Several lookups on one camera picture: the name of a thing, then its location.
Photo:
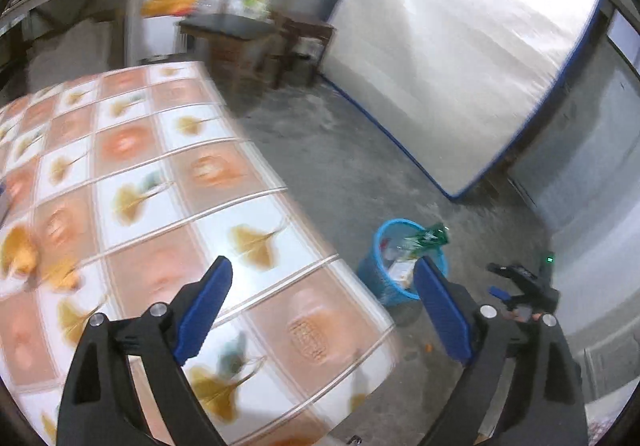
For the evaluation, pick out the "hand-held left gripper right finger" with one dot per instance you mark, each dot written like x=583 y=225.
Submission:
x=442 y=311

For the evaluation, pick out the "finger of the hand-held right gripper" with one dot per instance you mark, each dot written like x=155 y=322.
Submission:
x=505 y=270
x=500 y=294

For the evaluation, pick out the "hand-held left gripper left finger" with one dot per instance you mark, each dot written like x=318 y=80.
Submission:
x=202 y=311

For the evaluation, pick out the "blue plastic waste basket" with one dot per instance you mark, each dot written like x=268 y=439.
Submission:
x=380 y=276

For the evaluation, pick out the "green plastic bottle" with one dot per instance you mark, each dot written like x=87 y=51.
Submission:
x=430 y=237

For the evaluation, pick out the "small orange scrap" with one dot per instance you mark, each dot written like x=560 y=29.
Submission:
x=427 y=348

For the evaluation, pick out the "floral tile tablecloth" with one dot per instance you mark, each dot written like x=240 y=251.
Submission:
x=150 y=206

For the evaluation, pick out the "white mattress blue edge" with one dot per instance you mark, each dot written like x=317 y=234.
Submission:
x=450 y=50

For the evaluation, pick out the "wooden chair black seat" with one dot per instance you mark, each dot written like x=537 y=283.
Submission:
x=225 y=25

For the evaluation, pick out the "dark wooden stool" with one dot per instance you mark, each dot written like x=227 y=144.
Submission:
x=305 y=23

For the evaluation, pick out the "white green packets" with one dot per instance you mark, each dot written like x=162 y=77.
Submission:
x=256 y=0

